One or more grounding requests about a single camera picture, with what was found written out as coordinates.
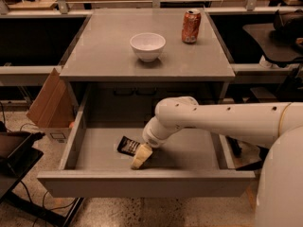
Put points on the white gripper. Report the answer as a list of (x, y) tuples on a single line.
[(153, 141)]

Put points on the black rxbar chocolate wrapper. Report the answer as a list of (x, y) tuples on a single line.
[(127, 146)]

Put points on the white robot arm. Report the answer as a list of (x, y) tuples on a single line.
[(280, 188)]

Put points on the open grey top drawer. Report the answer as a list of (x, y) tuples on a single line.
[(192, 163)]

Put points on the grey counter cabinet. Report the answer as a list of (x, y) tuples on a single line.
[(126, 88)]

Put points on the brown cardboard box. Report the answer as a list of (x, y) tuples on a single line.
[(52, 110)]

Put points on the white bowl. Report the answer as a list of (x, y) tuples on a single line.
[(147, 46)]

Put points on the black table at left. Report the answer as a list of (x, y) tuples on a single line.
[(17, 158)]

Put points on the orange soda can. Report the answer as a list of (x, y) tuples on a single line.
[(191, 25)]

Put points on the black office chair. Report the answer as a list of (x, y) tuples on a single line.
[(265, 52)]

